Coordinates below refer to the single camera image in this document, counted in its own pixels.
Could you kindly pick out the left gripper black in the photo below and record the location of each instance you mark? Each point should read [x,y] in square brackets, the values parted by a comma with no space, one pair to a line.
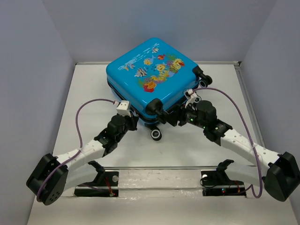
[132,121]

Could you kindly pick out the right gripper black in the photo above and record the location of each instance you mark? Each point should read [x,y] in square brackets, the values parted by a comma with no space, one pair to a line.
[172,118]

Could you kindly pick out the blue hard-shell suitcase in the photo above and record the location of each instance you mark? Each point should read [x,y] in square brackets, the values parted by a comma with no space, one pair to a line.
[154,69]

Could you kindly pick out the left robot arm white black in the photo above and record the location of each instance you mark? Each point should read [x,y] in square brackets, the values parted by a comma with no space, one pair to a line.
[49,178]

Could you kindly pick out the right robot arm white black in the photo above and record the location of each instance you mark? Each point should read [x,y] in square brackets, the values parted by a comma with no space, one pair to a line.
[277,173]

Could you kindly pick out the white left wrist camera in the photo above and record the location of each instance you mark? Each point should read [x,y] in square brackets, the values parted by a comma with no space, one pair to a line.
[123,108]

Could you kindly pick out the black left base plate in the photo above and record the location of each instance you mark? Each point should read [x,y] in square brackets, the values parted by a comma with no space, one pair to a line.
[105,185]

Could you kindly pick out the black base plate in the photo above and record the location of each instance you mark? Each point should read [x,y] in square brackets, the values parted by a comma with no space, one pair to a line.
[214,184]
[105,185]

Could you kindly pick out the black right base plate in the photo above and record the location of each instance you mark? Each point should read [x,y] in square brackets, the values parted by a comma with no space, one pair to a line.
[214,184]

